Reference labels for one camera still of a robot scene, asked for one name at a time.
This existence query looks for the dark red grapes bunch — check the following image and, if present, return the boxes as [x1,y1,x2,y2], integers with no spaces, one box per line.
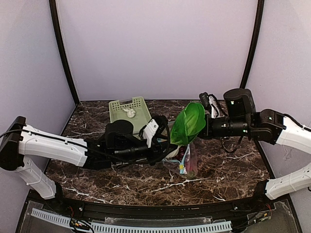
[176,146,187,161]

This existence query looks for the green bok choy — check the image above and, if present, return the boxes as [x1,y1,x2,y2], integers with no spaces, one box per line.
[170,102,206,147]

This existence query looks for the clear zip top bag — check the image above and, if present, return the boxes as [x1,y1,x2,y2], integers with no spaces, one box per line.
[162,142,198,180]

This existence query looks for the white garlic bulb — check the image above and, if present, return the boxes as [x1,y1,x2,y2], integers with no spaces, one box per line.
[123,107,136,118]

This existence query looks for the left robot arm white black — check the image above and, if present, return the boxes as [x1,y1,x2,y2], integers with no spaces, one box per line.
[0,116,178,200]

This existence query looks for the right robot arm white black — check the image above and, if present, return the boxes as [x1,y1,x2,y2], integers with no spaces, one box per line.
[198,88,311,200]

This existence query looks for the beige plastic basket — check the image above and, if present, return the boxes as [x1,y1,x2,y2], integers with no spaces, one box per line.
[108,97,152,138]

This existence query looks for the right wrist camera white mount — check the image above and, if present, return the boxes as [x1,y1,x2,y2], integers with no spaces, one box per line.
[199,92,228,118]

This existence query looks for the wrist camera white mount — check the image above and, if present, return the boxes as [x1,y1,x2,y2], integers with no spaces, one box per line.
[138,115,169,148]
[199,92,228,118]

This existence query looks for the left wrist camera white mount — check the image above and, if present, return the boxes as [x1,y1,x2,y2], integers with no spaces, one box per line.
[138,115,169,148]

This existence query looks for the white slotted cable duct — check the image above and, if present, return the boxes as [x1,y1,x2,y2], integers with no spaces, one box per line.
[31,208,232,233]

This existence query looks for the black curved front rail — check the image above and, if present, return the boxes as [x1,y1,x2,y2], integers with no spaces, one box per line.
[41,198,271,224]

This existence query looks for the right black frame post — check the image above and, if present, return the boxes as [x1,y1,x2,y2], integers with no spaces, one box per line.
[239,0,265,89]

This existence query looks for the black frame post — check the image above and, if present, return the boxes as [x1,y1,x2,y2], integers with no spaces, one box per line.
[239,0,265,89]
[49,0,80,106]

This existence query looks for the left black frame post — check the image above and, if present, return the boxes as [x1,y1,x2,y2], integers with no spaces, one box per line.
[49,0,80,106]

